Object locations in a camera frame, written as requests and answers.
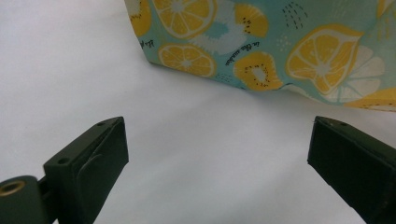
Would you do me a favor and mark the lemon print fabric bag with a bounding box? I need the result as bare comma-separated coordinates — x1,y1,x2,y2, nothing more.
123,0,396,113

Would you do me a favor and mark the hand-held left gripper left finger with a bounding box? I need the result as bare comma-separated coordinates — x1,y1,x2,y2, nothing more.
42,116,130,224

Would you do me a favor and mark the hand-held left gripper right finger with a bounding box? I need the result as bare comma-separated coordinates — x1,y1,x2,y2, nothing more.
306,115,396,224

